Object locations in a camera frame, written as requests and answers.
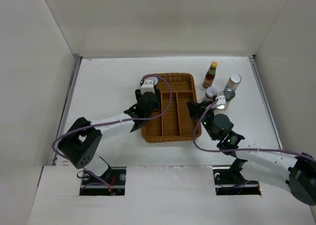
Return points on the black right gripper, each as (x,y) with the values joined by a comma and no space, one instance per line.
(196,109)

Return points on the spice jar white red lid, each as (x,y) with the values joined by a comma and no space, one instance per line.
(210,94)
(155,80)

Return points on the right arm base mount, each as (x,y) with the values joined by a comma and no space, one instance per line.
(229,181)

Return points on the white jar silver lid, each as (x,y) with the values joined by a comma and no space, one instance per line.
(222,107)

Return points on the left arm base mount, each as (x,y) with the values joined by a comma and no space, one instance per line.
(101,179)

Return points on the brown wicker basket tray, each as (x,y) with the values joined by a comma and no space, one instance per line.
(176,89)

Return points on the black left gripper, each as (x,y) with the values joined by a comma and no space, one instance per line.
(157,103)

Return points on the tall jar silver lid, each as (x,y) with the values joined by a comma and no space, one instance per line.
(233,82)

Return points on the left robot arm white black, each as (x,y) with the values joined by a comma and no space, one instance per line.
(80,147)

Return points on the red chili sauce bottle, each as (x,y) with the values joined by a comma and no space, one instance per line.
(210,75)

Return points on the clear top salt grinder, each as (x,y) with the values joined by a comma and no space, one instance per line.
(229,94)

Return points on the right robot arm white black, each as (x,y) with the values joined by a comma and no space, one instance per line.
(288,170)

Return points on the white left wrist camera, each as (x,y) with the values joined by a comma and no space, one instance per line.
(148,85)

